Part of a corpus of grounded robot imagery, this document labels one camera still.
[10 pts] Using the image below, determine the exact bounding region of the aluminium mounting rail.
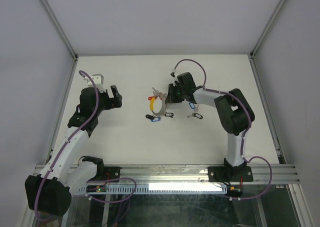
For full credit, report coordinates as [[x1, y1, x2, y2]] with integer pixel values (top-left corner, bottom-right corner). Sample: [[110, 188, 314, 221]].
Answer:
[[32, 163, 301, 186]]

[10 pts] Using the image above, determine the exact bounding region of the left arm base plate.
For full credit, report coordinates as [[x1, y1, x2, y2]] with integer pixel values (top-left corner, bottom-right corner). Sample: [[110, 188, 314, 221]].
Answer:
[[95, 166, 122, 182]]

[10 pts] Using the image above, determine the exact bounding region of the right aluminium frame post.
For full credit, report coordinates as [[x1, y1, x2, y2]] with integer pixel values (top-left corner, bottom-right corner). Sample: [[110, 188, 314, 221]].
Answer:
[[250, 0, 295, 60]]

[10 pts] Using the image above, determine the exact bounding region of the left aluminium frame post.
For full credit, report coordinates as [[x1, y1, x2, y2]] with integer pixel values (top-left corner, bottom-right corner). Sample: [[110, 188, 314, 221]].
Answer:
[[32, 0, 79, 60]]

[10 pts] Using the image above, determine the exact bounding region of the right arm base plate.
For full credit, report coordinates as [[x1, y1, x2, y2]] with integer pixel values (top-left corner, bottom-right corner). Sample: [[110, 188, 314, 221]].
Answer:
[[207, 166, 254, 183]]

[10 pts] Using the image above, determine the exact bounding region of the key with blue tag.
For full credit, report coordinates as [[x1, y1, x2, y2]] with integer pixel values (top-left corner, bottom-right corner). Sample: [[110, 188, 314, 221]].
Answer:
[[188, 102, 199, 112]]

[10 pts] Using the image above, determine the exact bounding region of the large keyring with yellow grip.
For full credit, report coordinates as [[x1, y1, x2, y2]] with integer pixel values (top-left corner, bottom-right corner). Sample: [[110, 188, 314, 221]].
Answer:
[[145, 87, 174, 123]]

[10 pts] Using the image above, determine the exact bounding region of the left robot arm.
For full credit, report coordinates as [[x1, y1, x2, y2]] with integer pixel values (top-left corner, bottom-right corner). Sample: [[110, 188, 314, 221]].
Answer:
[[25, 85, 123, 217]]

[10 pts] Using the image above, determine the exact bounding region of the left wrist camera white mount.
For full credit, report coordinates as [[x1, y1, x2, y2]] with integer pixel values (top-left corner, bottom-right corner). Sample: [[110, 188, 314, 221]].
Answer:
[[83, 73, 106, 93]]

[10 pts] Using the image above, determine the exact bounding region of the slotted white cable duct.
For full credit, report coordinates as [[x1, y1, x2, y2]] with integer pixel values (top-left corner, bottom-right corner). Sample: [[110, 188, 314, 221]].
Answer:
[[76, 182, 227, 195]]

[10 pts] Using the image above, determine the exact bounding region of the aluminium frame post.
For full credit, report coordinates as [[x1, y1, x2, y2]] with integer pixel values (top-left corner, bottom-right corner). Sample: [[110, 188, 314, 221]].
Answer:
[[250, 0, 295, 60], [32, 0, 79, 60]]

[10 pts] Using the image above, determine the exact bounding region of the key with black tag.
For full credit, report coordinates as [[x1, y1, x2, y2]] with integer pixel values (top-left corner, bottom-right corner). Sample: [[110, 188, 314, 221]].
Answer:
[[187, 112, 203, 120]]

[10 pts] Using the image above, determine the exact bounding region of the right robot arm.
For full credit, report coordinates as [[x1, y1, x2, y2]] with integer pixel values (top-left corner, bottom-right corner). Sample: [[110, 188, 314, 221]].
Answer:
[[166, 72, 255, 184]]

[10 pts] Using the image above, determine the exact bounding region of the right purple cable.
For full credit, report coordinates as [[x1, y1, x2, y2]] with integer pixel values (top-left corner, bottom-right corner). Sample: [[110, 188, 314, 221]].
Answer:
[[170, 59, 273, 201]]

